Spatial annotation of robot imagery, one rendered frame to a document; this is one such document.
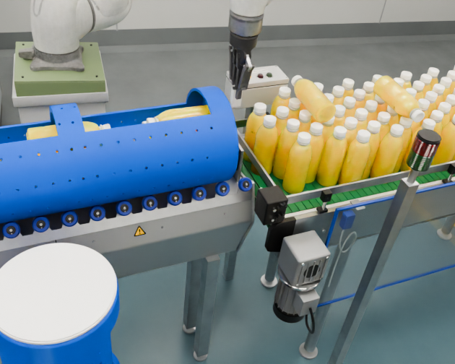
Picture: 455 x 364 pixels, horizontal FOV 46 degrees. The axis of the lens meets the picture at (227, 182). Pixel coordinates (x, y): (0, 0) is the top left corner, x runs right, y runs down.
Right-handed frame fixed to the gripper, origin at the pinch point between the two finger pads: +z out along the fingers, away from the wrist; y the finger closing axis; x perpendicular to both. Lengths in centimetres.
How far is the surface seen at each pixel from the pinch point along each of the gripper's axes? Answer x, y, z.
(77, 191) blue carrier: 49, -16, 12
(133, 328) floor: 29, 13, 121
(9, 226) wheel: 67, -12, 23
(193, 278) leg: 7, 3, 83
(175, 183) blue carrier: 22.6, -14.9, 15.9
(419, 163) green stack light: -37, -40, 2
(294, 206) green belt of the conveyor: -15.3, -19.2, 30.6
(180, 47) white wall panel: -73, 258, 120
